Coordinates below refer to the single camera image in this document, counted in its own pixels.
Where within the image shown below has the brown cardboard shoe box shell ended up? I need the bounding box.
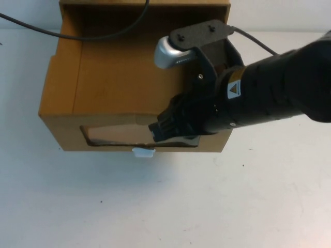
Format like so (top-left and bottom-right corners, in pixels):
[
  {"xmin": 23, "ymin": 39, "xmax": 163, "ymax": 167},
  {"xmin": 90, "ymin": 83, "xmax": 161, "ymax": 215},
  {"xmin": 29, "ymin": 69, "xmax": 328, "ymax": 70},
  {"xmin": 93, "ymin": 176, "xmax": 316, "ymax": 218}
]
[{"xmin": 58, "ymin": 0, "xmax": 231, "ymax": 26}]

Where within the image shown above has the white plastic drawer handle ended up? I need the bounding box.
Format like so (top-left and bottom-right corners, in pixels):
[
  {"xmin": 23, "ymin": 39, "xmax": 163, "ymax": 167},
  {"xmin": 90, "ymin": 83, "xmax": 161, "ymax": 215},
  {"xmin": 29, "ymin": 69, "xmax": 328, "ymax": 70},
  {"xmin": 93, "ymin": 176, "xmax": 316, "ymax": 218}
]
[{"xmin": 131, "ymin": 146, "xmax": 157, "ymax": 159}]

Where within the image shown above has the long black cable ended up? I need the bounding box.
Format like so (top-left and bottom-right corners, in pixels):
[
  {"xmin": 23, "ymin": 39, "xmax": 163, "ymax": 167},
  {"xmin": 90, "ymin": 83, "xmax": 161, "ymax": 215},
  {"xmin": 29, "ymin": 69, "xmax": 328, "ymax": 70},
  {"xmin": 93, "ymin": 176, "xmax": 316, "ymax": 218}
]
[{"xmin": 0, "ymin": 0, "xmax": 150, "ymax": 41}]

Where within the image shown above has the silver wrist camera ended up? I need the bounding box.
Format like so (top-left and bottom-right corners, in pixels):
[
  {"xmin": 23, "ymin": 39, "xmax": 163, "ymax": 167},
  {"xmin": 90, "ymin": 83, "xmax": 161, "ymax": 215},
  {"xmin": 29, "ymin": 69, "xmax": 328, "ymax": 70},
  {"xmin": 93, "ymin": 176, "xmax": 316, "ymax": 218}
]
[{"xmin": 154, "ymin": 36, "xmax": 198, "ymax": 70}]

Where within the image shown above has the cardboard drawer with glossy window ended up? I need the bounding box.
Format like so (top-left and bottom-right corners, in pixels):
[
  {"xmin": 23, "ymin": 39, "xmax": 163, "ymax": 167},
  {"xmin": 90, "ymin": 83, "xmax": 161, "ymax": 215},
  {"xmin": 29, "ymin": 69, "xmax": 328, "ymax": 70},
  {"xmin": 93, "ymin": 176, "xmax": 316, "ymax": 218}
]
[{"xmin": 38, "ymin": 2, "xmax": 234, "ymax": 153}]

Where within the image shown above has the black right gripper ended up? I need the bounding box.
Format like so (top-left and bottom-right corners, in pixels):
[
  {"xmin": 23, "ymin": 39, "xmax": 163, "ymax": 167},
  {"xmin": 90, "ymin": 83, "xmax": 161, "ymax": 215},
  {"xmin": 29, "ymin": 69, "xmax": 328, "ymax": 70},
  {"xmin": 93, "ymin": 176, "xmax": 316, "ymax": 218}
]
[{"xmin": 148, "ymin": 74, "xmax": 221, "ymax": 143}]

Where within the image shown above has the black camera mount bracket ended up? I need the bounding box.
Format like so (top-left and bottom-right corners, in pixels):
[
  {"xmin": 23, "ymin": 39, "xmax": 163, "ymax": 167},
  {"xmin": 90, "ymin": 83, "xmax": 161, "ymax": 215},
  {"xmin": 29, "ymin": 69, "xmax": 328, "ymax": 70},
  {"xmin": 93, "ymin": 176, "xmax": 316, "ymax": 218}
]
[{"xmin": 170, "ymin": 20, "xmax": 245, "ymax": 86}]

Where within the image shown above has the black camera cable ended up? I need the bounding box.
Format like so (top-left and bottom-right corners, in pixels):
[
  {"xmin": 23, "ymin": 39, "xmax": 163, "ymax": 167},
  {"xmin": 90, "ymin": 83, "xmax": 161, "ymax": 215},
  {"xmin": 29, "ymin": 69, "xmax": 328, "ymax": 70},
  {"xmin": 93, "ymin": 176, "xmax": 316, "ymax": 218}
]
[{"xmin": 227, "ymin": 25, "xmax": 279, "ymax": 56}]

